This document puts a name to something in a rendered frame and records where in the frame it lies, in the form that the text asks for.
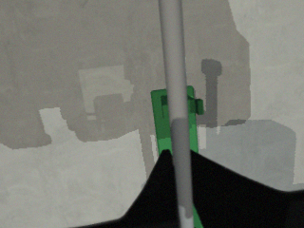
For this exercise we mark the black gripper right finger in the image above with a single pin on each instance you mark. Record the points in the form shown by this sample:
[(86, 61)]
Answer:
[(225, 199)]

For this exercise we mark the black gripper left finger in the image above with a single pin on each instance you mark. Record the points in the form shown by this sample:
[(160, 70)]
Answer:
[(157, 204)]

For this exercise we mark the grey tapered pin with red cap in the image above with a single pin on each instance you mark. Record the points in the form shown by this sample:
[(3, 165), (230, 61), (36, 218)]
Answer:
[(172, 35)]

